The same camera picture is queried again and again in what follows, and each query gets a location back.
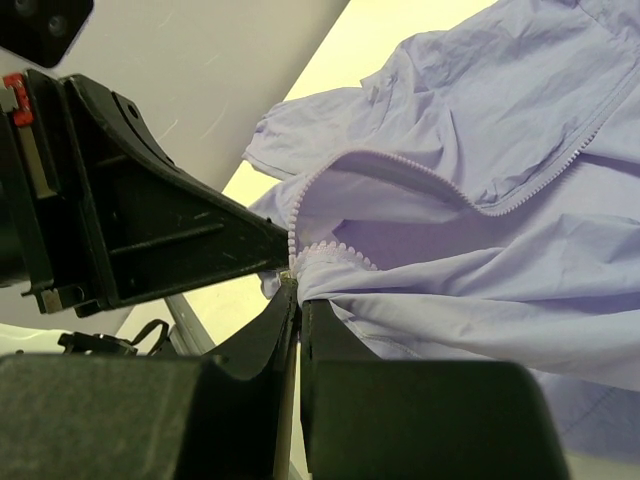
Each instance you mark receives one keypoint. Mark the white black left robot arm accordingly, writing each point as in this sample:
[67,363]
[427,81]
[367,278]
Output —
[45,25]

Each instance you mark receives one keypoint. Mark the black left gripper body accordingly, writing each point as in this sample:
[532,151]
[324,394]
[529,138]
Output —
[60,216]

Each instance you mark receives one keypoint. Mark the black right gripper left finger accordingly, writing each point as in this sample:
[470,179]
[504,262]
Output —
[223,415]

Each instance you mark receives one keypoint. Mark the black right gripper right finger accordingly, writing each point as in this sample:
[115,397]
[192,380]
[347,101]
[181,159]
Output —
[364,417]

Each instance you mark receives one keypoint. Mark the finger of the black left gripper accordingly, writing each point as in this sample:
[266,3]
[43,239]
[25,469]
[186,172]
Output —
[149,229]

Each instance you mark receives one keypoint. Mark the aluminium front table rail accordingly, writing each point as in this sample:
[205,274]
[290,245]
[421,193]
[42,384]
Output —
[188,335]

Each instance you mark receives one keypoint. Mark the lavender zip-up hooded jacket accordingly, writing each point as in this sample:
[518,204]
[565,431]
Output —
[478,198]

